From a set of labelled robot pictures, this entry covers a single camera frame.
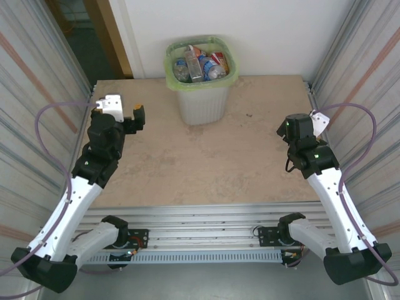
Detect wooden door frame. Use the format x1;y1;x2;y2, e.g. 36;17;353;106
82;0;134;81

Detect green plastic bin liner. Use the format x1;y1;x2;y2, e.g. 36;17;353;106
164;36;240;93

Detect translucent grey waste bin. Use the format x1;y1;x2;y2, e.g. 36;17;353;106
164;36;240;126

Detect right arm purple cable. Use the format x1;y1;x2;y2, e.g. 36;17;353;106
286;102;397;286

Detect slotted grey cable duct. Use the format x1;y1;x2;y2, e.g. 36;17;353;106
76;251;282;266

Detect water bottle blue label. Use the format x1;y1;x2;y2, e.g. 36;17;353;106
173;57;190;83
199;56;227;81

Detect short black cable loop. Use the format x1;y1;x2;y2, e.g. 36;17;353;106
286;149;298;173

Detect orange red label bottle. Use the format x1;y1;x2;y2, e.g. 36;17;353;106
211;51;231;75

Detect aluminium rail base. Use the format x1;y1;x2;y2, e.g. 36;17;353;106
77;201;329;251

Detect clear bottle red label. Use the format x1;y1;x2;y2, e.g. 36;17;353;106
184;45;203;83

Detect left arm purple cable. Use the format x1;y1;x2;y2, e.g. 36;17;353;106
0;101;121;299

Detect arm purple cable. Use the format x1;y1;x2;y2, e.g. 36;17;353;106
0;101;121;299
286;102;397;286

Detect ribbed metal side panel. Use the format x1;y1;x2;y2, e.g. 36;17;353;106
307;0;400;300
0;0;94;300

